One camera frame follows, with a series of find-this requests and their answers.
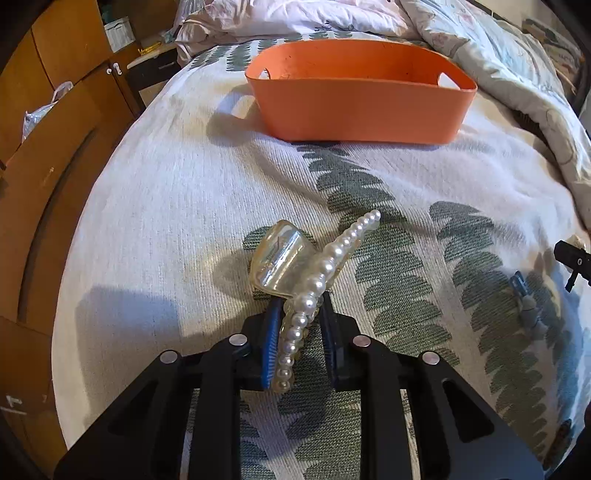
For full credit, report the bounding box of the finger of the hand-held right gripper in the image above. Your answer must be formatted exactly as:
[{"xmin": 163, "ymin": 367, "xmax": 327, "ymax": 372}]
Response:
[{"xmin": 553, "ymin": 237, "xmax": 591, "ymax": 292}]

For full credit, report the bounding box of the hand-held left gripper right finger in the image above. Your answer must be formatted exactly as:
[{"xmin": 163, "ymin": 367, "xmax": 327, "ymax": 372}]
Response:
[{"xmin": 318, "ymin": 294, "xmax": 546, "ymax": 480}]

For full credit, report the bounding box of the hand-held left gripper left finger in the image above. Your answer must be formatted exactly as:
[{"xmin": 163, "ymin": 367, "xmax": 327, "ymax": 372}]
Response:
[{"xmin": 53, "ymin": 299, "xmax": 283, "ymax": 480}]

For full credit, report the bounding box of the pearl hair claw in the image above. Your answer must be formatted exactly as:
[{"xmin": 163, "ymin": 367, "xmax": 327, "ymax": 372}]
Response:
[{"xmin": 249, "ymin": 210, "xmax": 382, "ymax": 394}]

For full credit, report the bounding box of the orange plastic basket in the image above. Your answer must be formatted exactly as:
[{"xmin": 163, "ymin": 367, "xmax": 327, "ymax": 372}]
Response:
[{"xmin": 245, "ymin": 39, "xmax": 478, "ymax": 145}]

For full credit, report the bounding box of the blue grey hair clip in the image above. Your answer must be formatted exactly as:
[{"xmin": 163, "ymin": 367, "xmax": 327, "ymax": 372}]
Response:
[{"xmin": 508, "ymin": 271, "xmax": 548, "ymax": 340}]

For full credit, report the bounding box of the leaf patterned bedspread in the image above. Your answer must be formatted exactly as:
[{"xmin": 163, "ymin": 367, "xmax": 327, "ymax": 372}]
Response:
[{"xmin": 51, "ymin": 32, "xmax": 591, "ymax": 480}]

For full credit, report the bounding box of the light blue printed quilt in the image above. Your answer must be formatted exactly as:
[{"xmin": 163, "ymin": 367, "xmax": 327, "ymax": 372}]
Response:
[{"xmin": 401, "ymin": 0, "xmax": 591, "ymax": 219}]

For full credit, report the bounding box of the printed pillow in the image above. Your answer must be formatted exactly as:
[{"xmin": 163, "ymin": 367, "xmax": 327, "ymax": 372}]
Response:
[{"xmin": 524, "ymin": 18, "xmax": 583, "ymax": 88}]

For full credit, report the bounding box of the wooden wardrobe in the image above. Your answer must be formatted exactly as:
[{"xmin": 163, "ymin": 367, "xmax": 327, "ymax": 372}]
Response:
[{"xmin": 0, "ymin": 0, "xmax": 182, "ymax": 464}]

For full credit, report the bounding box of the dark nightstand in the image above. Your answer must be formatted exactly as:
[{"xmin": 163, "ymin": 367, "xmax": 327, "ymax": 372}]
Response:
[{"xmin": 124, "ymin": 46, "xmax": 184, "ymax": 110}]

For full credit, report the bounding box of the white pink quilt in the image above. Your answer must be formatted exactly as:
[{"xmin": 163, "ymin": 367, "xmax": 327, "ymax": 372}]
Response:
[{"xmin": 175, "ymin": 0, "xmax": 417, "ymax": 52}]

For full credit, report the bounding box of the clear plastic bag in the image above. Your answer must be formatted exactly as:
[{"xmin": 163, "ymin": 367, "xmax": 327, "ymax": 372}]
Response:
[{"xmin": 23, "ymin": 81, "xmax": 75, "ymax": 140}]

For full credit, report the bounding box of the white box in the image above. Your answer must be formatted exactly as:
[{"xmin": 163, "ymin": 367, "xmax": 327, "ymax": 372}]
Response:
[{"xmin": 103, "ymin": 17, "xmax": 136, "ymax": 49}]

